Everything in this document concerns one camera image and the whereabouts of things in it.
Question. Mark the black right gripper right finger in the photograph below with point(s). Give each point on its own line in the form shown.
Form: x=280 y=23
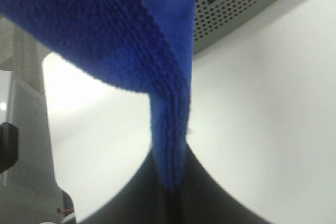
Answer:
x=201 y=199

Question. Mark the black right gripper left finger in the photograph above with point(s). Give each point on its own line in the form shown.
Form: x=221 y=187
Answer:
x=142 y=200

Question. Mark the blue microfibre towel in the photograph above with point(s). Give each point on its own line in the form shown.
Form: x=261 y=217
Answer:
x=138 y=45

